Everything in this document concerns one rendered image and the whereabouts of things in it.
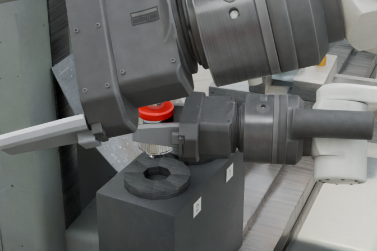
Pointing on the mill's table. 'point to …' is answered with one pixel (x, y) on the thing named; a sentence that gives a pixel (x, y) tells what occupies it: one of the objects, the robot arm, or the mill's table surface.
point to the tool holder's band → (148, 114)
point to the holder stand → (173, 205)
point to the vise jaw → (314, 78)
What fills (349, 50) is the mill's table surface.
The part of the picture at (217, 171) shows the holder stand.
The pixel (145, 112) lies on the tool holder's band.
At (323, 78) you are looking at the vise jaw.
